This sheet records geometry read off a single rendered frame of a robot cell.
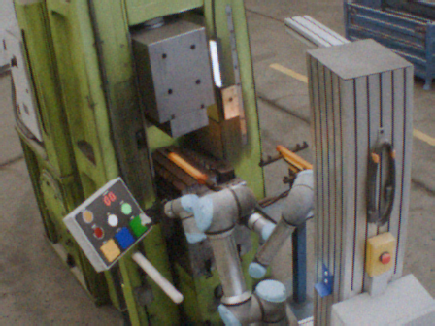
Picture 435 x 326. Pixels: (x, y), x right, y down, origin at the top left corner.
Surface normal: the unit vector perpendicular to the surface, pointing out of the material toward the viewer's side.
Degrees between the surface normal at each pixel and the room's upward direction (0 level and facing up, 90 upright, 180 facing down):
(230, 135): 90
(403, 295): 0
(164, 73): 90
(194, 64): 90
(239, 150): 90
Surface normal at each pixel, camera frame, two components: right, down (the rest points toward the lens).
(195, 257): 0.49, 0.40
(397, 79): 0.27, 0.48
